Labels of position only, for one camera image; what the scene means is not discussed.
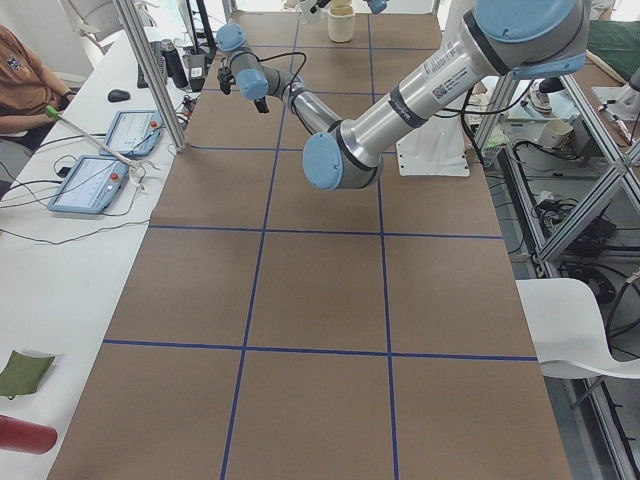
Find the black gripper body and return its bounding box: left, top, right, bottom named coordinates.
left=217, top=58, right=235, bottom=86

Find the near blue teach pendant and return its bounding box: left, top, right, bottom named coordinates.
left=47, top=155, right=129, bottom=215

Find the red cylindrical bottle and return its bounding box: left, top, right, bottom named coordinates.
left=1, top=415, right=58, bottom=454

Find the white camera stand pedestal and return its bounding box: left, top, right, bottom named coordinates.
left=395, top=0, right=472, bottom=178

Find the black water bottle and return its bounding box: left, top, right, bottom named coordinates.
left=163, top=46, right=188, bottom=89

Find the blue teach pendant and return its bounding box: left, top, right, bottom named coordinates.
left=47, top=155, right=129, bottom=215
left=103, top=110, right=164, bottom=159

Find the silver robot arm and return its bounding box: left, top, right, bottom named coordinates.
left=302, top=1, right=591, bottom=190
left=215, top=23, right=342, bottom=134

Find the aluminium frame post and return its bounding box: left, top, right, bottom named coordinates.
left=112, top=0, right=186, bottom=153

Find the far blue teach pendant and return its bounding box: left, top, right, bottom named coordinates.
left=103, top=110, right=164, bottom=159

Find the person in brown shirt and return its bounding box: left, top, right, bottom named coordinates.
left=0, top=24, right=76, bottom=196

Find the green cloth pouch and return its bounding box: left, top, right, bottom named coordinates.
left=1, top=350, right=55, bottom=400

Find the white plastic chair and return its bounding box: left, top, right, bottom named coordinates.
left=516, top=278, right=639, bottom=380

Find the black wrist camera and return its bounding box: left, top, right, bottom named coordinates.
left=254, top=98, right=269, bottom=114

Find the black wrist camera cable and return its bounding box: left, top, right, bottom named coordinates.
left=252, top=51, right=307, bottom=96

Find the cream plastic basket bin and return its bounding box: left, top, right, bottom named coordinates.
left=328, top=0, right=355, bottom=43

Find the black computer mouse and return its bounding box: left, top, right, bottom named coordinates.
left=107, top=89, right=131, bottom=103

